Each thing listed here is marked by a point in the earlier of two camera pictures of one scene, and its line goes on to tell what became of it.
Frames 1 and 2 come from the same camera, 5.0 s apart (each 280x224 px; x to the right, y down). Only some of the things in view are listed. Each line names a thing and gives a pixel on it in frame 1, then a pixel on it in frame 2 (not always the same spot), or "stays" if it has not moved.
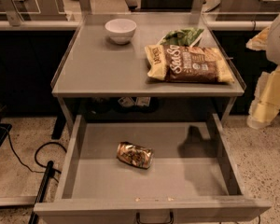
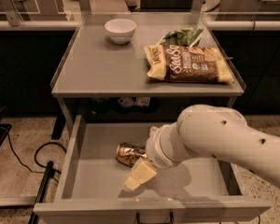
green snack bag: (187, 37) stays
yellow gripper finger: (259, 42) -> (165, 147)
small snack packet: (134, 155) stays
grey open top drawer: (192, 175) stays
